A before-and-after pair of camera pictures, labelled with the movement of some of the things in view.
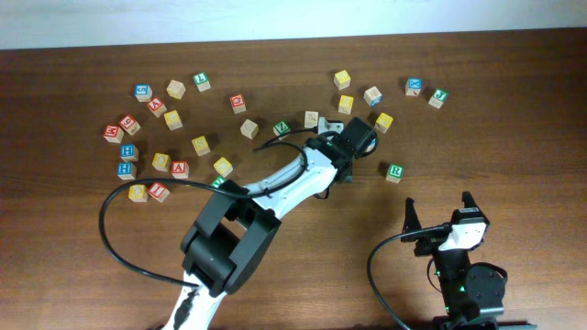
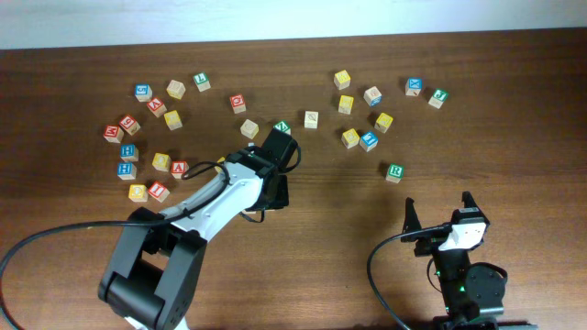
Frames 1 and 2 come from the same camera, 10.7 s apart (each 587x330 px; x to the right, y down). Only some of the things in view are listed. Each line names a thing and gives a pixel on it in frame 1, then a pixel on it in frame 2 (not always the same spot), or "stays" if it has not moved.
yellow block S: [346, 103] stays
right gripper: [429, 240] stays
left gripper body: [349, 180] -> [282, 197]
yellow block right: [383, 122] stays
